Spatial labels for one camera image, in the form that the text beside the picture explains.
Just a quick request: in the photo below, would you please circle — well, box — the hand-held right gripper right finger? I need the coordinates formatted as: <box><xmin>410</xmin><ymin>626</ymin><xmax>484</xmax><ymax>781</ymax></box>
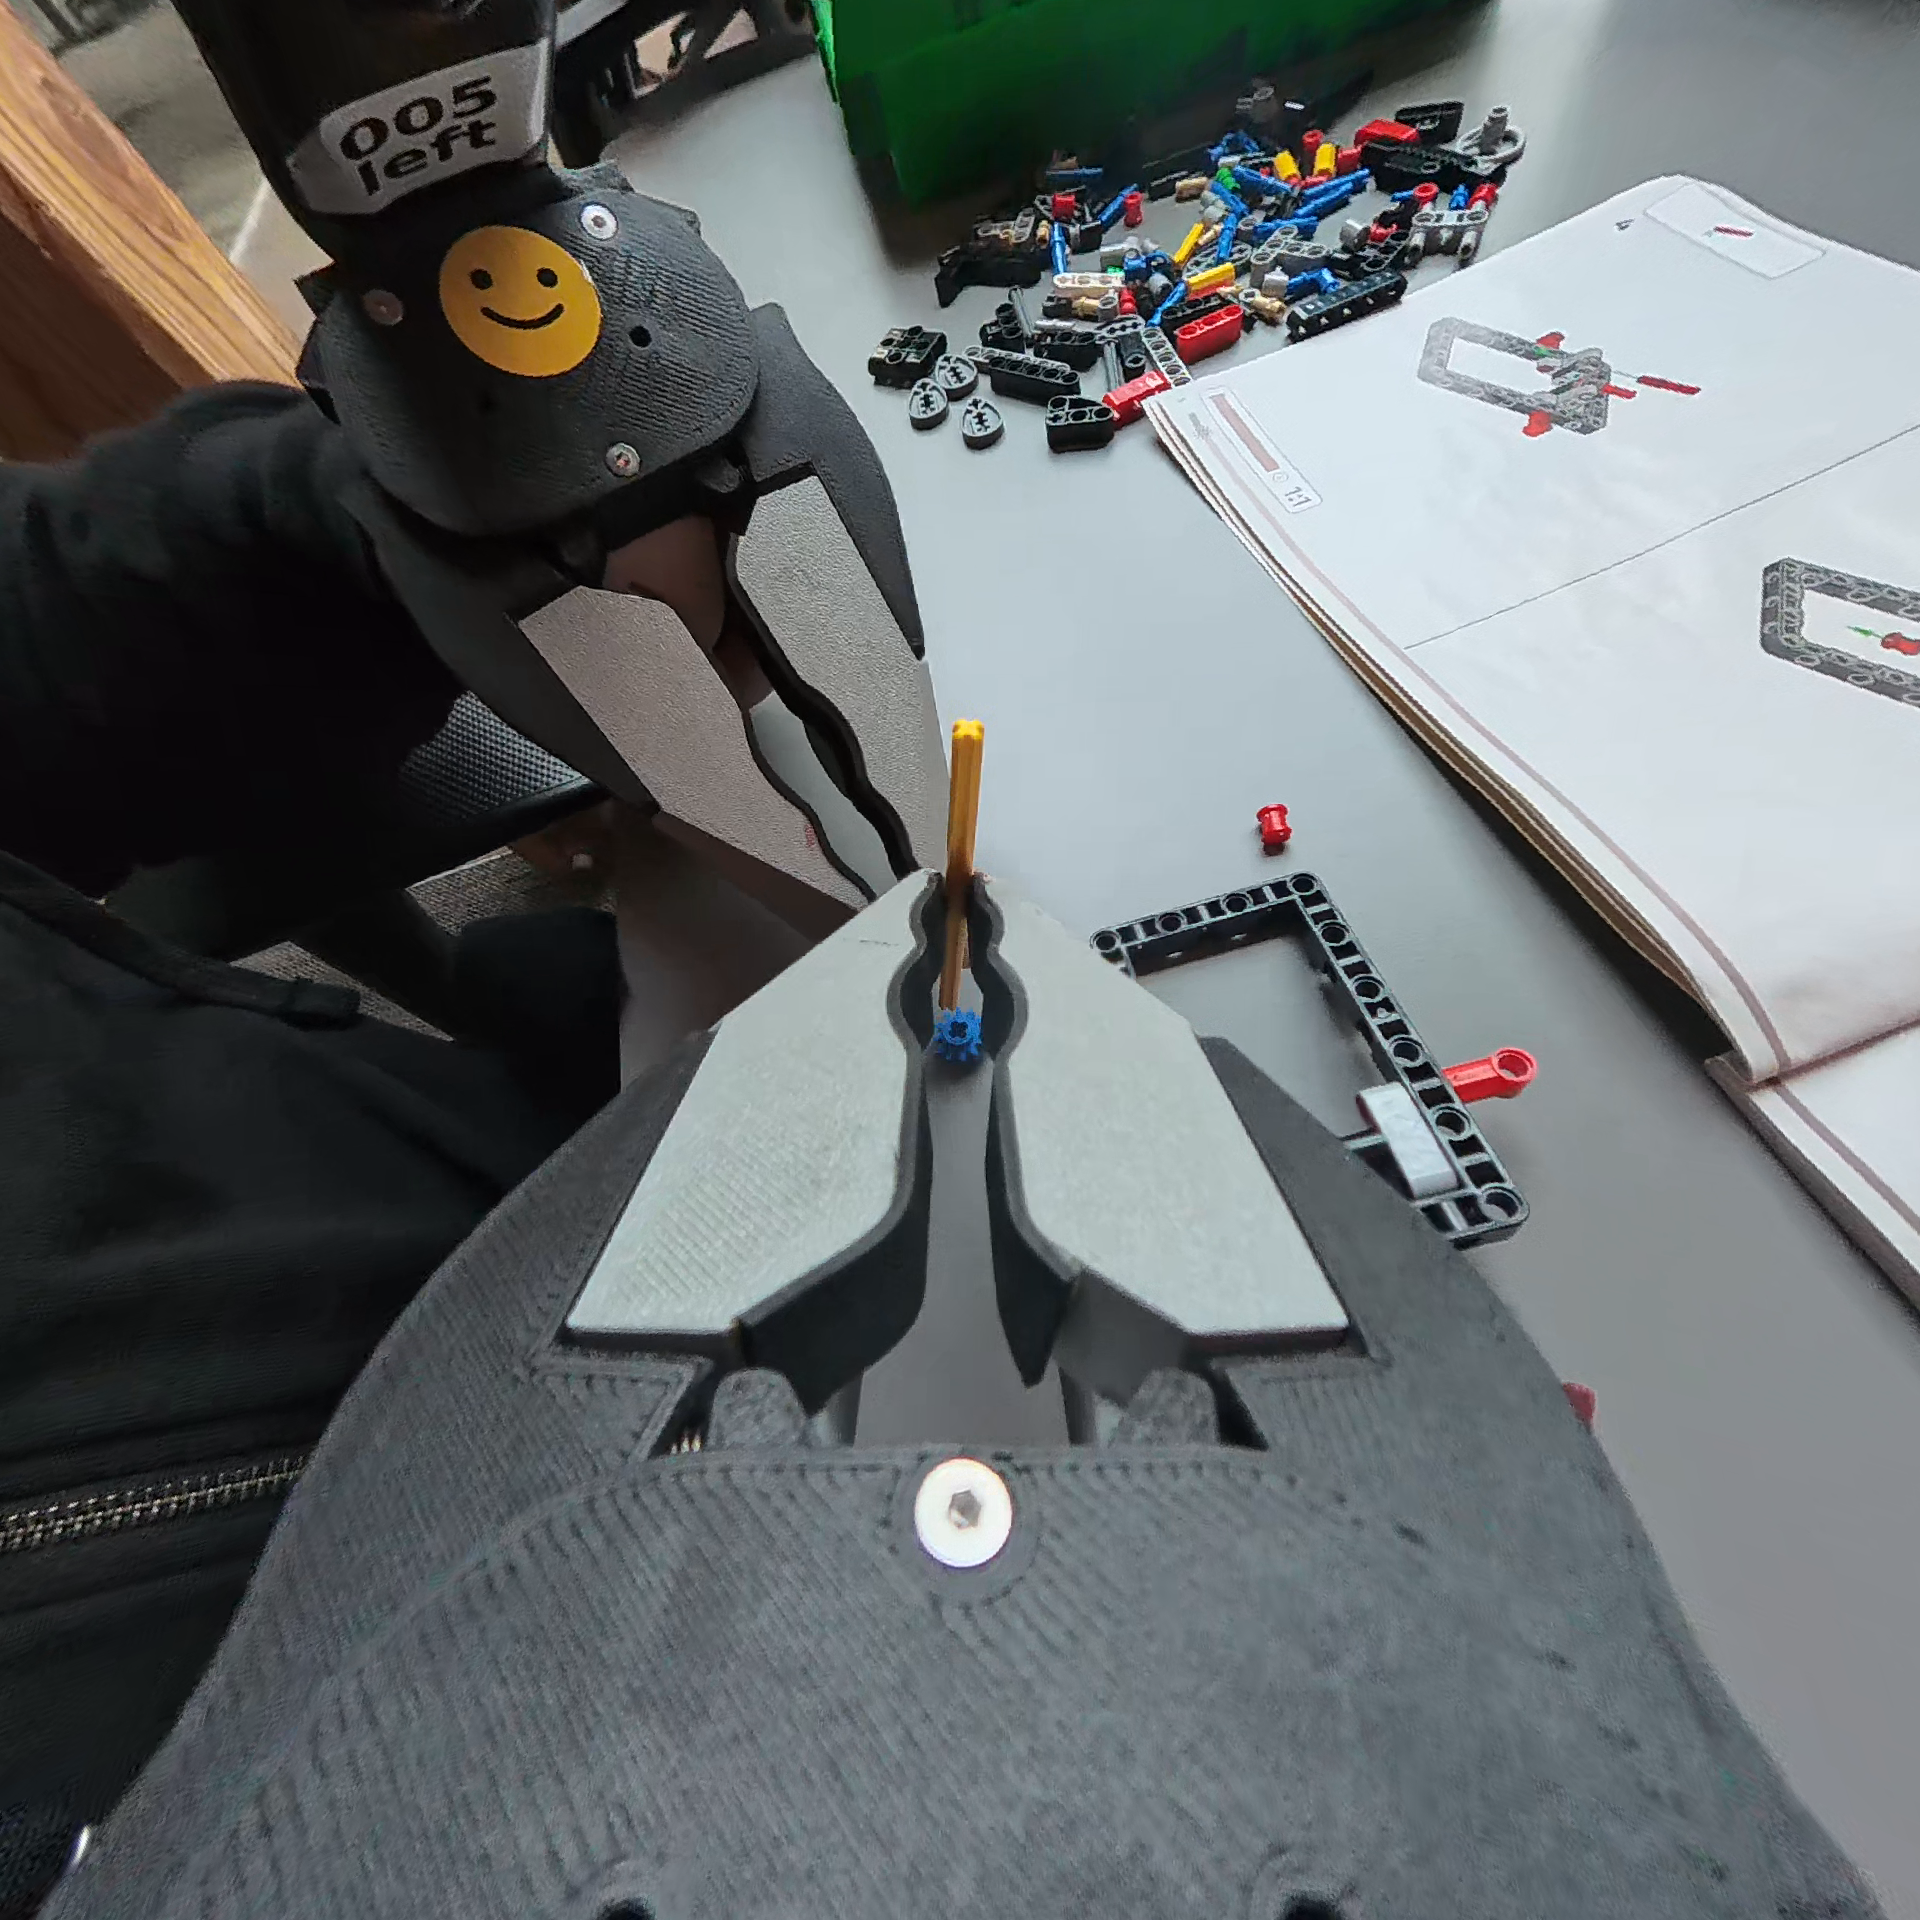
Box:
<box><xmin>967</xmin><ymin>879</ymin><xmax>1355</xmax><ymax>1447</ymax></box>

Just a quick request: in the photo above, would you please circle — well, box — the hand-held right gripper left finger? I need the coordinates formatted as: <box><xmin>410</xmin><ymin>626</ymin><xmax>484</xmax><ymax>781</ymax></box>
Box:
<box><xmin>564</xmin><ymin>869</ymin><xmax>949</xmax><ymax>1413</ymax></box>

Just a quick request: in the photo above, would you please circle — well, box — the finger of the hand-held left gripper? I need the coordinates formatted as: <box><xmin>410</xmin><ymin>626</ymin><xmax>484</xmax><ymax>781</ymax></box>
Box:
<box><xmin>513</xmin><ymin>586</ymin><xmax>890</xmax><ymax>914</ymax></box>
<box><xmin>726</xmin><ymin>464</ymin><xmax>947</xmax><ymax>888</ymax></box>

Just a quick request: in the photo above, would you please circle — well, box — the yellow lego axle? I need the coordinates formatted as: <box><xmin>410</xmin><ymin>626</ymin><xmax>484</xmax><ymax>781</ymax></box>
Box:
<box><xmin>937</xmin><ymin>718</ymin><xmax>986</xmax><ymax>1011</ymax></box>

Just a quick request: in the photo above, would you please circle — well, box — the black lego frame assembly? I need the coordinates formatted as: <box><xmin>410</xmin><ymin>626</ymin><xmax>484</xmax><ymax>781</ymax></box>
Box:
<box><xmin>1092</xmin><ymin>875</ymin><xmax>1539</xmax><ymax>1250</ymax></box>

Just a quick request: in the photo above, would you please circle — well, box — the person's left forearm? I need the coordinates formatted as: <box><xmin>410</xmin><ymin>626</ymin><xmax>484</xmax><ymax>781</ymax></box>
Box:
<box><xmin>0</xmin><ymin>384</ymin><xmax>497</xmax><ymax>901</ymax></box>

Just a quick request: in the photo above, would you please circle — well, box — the pile of loose lego pieces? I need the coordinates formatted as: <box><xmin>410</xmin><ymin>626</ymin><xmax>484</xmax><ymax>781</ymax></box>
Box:
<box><xmin>861</xmin><ymin>82</ymin><xmax>1533</xmax><ymax>453</ymax></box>

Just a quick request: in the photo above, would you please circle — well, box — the lego instruction booklet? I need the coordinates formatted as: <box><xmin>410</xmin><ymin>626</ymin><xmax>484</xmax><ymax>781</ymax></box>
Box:
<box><xmin>1144</xmin><ymin>177</ymin><xmax>1920</xmax><ymax>1308</ymax></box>

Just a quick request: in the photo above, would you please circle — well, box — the person's left hand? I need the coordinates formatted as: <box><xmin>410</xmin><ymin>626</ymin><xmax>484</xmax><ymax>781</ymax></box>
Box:
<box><xmin>606</xmin><ymin>516</ymin><xmax>751</xmax><ymax>692</ymax></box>

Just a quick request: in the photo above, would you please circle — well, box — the green storage bin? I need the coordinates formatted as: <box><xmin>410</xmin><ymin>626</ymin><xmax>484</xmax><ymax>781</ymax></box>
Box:
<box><xmin>809</xmin><ymin>0</ymin><xmax>1502</xmax><ymax>212</ymax></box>

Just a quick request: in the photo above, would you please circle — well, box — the person's black jacket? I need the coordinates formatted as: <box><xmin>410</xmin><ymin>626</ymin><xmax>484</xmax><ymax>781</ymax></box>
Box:
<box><xmin>0</xmin><ymin>855</ymin><xmax>635</xmax><ymax>1877</ymax></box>

